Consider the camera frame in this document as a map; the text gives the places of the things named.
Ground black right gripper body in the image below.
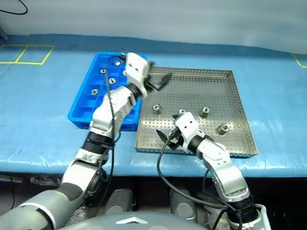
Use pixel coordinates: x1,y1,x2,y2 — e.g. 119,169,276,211
166,128,184,151

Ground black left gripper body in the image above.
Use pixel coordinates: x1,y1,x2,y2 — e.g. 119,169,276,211
143,73,160,92

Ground perforated steel tray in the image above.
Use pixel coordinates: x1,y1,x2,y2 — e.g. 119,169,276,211
134,66,259,159

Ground blue compartment tray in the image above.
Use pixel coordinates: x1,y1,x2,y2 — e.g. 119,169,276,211
67,51,148,132

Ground grey rounded shape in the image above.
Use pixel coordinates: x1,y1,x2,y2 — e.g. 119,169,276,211
169,189,200,220
105,189,134,215

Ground grey robot torso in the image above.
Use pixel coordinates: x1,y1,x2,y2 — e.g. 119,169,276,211
57,210,207,230

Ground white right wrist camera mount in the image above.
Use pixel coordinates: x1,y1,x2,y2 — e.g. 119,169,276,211
174,112,206,151

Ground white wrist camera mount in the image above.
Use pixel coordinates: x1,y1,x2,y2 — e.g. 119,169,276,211
174,112,206,151
124,52,151,99

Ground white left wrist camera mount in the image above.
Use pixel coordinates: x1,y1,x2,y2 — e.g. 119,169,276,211
124,52,151,99

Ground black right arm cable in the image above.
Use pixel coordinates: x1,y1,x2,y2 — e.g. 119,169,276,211
156,135,230,210

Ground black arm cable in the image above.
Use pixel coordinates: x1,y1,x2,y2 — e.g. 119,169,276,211
94,54,127,216
156,135,230,210

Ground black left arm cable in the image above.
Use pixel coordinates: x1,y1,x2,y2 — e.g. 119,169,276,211
94,54,127,216

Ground thin black background cable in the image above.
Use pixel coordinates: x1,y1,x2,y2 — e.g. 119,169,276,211
0,0,29,15

